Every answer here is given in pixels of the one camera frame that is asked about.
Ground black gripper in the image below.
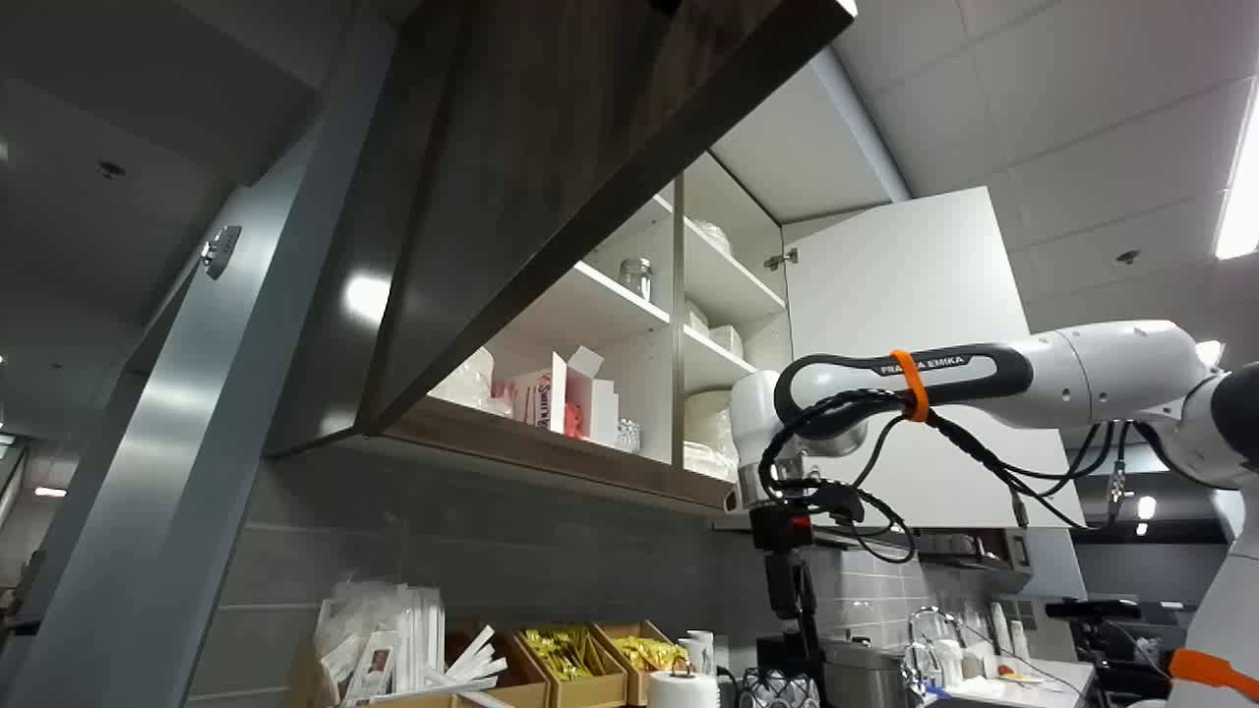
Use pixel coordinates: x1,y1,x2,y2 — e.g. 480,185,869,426
763,545,827,676

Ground pink and white packet box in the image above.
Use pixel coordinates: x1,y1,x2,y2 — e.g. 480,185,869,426
490,345,576,439

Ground white cabinet door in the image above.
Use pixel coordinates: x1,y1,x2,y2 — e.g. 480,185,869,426
783,185,1086,531

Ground black coffee appliance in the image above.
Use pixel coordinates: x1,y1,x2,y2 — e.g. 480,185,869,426
753,632,835,708

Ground metal canister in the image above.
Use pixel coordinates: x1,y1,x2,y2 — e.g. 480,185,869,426
821,638,914,708

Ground white paper cup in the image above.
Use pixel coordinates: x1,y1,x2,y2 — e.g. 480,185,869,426
677,627,725,679

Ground wooden bin with yellow packets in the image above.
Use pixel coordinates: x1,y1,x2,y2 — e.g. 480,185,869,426
507,621,635,708
587,617,694,708

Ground cluster of clear bottles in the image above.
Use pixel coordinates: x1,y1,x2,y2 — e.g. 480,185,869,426
901,598,1042,693

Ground wooden condiment bin with stirrers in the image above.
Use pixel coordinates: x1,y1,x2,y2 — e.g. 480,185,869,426
441,627,559,708

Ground plain white carton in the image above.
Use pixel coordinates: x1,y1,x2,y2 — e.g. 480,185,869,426
565,342,624,448

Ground black machine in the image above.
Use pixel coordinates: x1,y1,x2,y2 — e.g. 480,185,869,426
1042,595,1193,708

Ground white dishes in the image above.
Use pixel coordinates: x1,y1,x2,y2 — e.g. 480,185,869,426
683,307,753,364

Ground small metal jar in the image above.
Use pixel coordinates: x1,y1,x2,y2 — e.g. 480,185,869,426
619,257,658,304

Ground white bowls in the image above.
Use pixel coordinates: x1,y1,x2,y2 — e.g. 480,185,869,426
683,217,736,261

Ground ceiling light panel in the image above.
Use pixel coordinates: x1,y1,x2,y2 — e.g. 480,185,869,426
1208,90,1259,262

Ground red black wrist camera mount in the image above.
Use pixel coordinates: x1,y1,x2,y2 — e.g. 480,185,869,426
746,502,821,554

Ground black cable bundle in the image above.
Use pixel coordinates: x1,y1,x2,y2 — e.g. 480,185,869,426
754,349,1134,569

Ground orange strap on forearm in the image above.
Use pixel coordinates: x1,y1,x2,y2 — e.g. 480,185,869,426
889,345,938,426

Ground orange strap on robot base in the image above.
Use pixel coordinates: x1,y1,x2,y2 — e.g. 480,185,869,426
1166,646,1259,708

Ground dark wood wall cabinet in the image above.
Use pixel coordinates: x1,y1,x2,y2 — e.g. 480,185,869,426
266,0,863,526

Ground grey metal post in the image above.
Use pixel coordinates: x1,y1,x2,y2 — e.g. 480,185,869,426
0,13,406,708

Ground metal knob on post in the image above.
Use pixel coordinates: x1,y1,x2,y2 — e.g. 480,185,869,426
191,221,249,283

